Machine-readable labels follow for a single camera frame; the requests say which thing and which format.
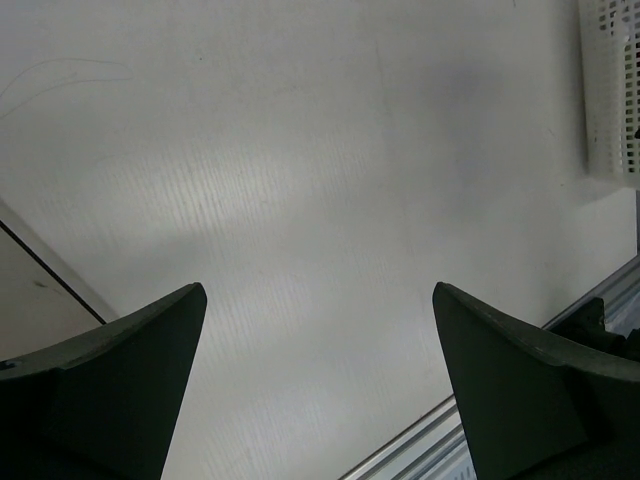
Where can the aluminium rail front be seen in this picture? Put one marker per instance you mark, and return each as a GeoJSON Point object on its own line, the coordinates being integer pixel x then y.
{"type": "Point", "coordinates": [435, 447]}

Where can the clear acrylic utensil box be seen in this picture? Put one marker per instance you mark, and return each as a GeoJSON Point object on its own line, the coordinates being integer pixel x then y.
{"type": "Point", "coordinates": [43, 300]}

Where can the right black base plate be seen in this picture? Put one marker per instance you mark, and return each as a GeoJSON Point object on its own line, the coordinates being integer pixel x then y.
{"type": "Point", "coordinates": [586, 326]}

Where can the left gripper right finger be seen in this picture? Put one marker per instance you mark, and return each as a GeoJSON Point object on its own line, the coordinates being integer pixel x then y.
{"type": "Point", "coordinates": [535, 405]}

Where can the white plastic basket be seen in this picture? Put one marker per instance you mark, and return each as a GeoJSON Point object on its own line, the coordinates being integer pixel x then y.
{"type": "Point", "coordinates": [610, 59]}

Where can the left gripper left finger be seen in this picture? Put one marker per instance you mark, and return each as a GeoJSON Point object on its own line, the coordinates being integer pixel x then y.
{"type": "Point", "coordinates": [103, 404]}

